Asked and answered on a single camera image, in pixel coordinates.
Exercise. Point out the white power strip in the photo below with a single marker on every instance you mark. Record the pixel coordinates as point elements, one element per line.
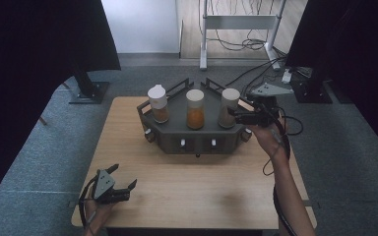
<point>286,76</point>

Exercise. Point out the person's left hand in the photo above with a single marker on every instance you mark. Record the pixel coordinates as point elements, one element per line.
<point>100,213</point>

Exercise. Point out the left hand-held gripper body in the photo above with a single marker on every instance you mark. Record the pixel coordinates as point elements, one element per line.
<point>106,190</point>

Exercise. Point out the grey table bracket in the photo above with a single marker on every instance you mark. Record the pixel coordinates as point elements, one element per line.
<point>73,203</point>
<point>312,203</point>

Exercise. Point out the person's right hand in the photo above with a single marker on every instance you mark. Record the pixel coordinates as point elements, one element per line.
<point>269,139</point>

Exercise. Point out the white wall panel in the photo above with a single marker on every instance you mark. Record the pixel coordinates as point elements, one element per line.
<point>141,26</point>

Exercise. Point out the black stand base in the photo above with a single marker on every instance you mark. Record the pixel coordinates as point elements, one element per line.
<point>311,93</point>
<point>90,91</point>

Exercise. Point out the grey powder spice jar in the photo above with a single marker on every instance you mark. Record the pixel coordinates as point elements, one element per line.
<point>226,111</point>

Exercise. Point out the white metal stand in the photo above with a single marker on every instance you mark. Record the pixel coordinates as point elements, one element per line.
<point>239,22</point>

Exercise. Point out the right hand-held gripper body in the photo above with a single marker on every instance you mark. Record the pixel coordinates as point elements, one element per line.
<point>269,111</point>

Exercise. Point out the orange powder spice jar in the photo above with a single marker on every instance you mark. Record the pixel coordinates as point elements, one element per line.
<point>195,113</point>

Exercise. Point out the spice jar with spout cap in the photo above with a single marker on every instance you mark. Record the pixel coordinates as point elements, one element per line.
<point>159,105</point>

